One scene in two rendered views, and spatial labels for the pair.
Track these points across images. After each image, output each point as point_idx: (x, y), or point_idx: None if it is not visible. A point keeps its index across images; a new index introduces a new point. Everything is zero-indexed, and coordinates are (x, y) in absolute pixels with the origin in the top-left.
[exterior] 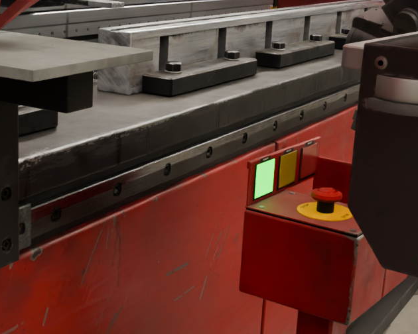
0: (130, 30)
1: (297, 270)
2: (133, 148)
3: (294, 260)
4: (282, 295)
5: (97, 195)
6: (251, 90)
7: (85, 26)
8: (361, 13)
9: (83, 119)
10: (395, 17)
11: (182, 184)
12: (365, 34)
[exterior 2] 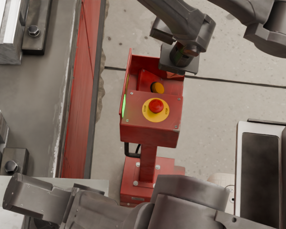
0: (9, 39)
1: (150, 137)
2: (62, 132)
3: (148, 136)
4: (143, 142)
5: (61, 166)
6: (74, 10)
7: None
8: (157, 23)
9: (31, 130)
10: (184, 43)
11: (71, 98)
12: (161, 33)
